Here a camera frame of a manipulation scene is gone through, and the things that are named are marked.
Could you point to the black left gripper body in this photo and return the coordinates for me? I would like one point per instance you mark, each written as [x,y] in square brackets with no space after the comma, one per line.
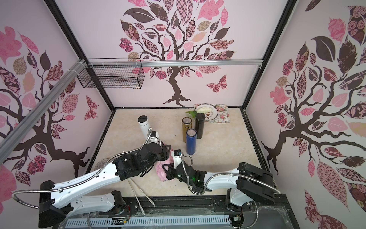
[165,151]

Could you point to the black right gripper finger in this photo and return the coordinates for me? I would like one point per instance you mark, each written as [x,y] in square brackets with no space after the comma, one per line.
[168,166]
[169,176]

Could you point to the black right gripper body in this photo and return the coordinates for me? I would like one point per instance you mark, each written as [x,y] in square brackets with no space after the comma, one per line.
[171,171]

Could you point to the pink towel cloth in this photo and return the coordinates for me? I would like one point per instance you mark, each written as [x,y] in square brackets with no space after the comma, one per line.
[159,168]

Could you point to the blue thermos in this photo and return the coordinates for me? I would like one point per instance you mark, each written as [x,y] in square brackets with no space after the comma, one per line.
[191,135]

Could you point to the white thermos black lid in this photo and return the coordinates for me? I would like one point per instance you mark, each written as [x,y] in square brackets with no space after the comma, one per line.
[144,125]

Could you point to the gold thermos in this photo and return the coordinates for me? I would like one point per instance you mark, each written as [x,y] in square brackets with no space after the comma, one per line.
[186,125]

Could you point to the pink thermos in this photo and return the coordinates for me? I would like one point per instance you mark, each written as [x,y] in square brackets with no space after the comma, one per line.
[171,155]

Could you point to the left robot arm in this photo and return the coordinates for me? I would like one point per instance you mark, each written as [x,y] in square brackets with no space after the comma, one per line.
[63,200]

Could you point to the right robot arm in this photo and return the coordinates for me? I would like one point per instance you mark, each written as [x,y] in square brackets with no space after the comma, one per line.
[244,184]

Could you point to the metal tongs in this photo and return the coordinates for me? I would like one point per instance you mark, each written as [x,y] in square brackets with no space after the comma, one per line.
[140,193]

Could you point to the round glass coaster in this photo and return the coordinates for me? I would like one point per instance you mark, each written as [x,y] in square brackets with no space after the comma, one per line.
[101,164]

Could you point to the toy napa cabbage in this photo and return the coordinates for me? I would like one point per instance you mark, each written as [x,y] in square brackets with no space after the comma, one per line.
[204,110]

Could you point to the white round plate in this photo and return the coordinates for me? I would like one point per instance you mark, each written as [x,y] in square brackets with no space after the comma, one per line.
[211,115]

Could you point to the floral rectangular tray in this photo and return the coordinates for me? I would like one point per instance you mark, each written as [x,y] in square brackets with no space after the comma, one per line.
[223,114]

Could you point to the horizontal aluminium back bar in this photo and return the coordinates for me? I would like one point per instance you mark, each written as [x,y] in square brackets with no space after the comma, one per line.
[174,63]

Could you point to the diagonal aluminium left bar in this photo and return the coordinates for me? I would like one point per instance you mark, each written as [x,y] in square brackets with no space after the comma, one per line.
[14,138]

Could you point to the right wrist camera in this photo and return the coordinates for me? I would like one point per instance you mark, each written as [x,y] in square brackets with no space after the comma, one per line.
[177,158]

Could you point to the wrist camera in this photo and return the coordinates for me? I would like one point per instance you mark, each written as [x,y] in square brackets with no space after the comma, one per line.
[177,158]
[155,137]

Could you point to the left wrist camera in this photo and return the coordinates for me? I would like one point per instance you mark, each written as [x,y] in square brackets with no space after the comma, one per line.
[155,137]

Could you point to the white slotted cable duct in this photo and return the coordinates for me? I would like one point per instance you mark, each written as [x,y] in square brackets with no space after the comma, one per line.
[145,222]

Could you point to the black wire basket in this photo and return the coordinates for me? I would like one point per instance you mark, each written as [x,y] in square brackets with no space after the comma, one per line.
[121,73]

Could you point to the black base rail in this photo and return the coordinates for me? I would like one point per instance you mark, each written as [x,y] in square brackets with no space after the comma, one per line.
[250,216]

